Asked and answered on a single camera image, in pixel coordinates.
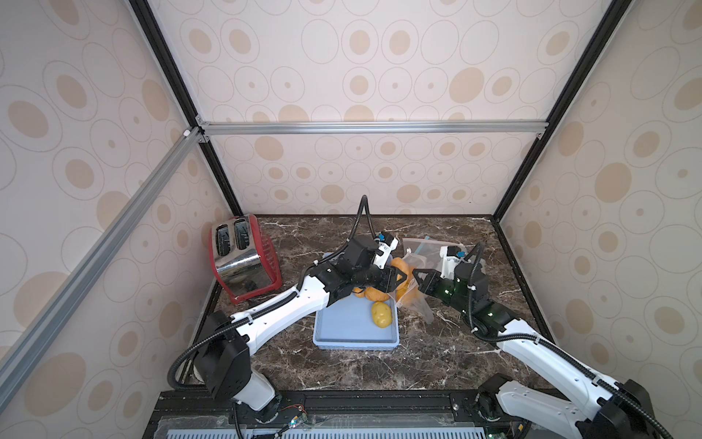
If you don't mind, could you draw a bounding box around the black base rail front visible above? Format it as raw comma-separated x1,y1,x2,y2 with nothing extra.
143,390,552,438

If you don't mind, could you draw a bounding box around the silver aluminium rail left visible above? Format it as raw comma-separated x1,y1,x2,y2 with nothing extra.
1,126,204,410

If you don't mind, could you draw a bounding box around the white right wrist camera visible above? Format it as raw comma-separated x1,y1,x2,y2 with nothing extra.
440,245,466,280

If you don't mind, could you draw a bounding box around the silver aluminium rail back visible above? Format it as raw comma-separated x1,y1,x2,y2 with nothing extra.
201,120,548,136

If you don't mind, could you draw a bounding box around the clear zipper bag blue strip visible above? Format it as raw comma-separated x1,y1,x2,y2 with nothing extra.
402,238,467,271

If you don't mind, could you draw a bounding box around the silver aluminium rail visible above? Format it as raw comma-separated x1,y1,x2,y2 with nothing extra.
201,120,548,136
1,126,204,410

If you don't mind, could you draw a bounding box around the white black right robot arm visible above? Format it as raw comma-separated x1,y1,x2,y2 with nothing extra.
413,262,670,438

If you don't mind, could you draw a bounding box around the red and chrome toaster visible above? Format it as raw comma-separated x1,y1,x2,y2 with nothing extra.
210,214,283,305

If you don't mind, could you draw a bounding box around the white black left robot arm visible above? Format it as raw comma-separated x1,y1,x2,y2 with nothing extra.
166,232,408,412

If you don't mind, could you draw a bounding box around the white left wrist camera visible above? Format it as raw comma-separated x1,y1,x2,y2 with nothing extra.
373,232,400,270

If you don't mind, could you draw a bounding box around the clear zipper bag pink strip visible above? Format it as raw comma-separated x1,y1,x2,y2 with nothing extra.
395,249,434,324

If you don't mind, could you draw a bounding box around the yellow potato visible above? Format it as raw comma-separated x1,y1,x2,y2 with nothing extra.
371,302,393,329

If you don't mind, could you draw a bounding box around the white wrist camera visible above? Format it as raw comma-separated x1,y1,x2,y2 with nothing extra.
440,245,466,280
373,232,400,270

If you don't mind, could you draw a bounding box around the light blue plastic basket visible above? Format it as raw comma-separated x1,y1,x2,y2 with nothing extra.
310,263,400,350

